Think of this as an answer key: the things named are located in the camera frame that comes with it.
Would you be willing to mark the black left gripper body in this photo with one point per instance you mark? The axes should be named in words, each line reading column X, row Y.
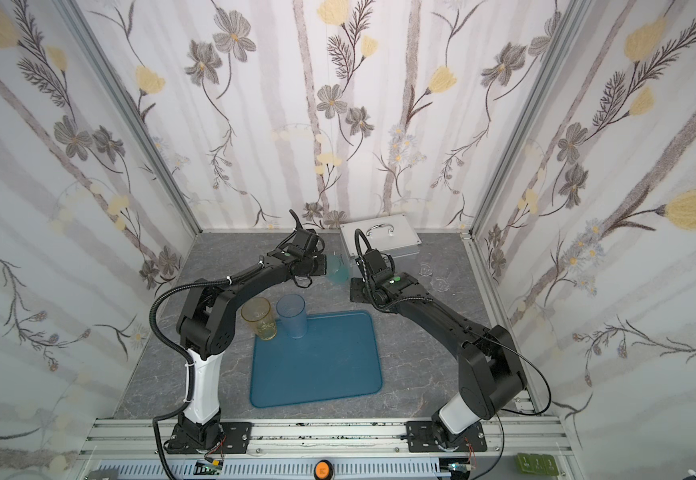
column 313, row 262

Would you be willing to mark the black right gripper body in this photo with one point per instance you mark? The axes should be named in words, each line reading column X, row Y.
column 362, row 291

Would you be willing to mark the teal plastic cup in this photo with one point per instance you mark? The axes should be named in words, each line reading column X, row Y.
column 337, row 271

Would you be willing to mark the blue plastic cup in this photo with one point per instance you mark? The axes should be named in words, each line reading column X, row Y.
column 291, row 310

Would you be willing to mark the yellow plastic cup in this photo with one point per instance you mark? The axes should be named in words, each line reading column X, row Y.
column 258, row 314

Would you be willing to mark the teal plastic tray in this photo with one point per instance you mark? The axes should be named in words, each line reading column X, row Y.
column 337, row 358

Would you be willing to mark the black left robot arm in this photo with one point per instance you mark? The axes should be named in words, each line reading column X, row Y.
column 207, row 324

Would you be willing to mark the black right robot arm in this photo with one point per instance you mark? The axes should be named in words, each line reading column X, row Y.
column 490, row 370

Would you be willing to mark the silver aluminium first aid case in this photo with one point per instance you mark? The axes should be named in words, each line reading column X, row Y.
column 390, row 234

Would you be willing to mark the clear faceted glass back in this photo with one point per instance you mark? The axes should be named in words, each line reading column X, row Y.
column 426, row 265

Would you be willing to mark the clear faceted glass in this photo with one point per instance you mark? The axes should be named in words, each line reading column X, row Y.
column 426, row 265
column 442, row 281

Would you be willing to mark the clear faceted glass right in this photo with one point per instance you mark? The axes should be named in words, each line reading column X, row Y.
column 442, row 281

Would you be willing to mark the orange black knob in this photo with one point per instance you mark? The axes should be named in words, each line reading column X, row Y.
column 324, row 470

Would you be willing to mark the green circuit board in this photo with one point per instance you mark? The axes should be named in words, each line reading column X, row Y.
column 537, row 465

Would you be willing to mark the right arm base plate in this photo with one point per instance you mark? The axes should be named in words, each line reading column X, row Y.
column 428, row 436

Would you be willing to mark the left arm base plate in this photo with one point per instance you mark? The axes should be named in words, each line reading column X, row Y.
column 193, row 438

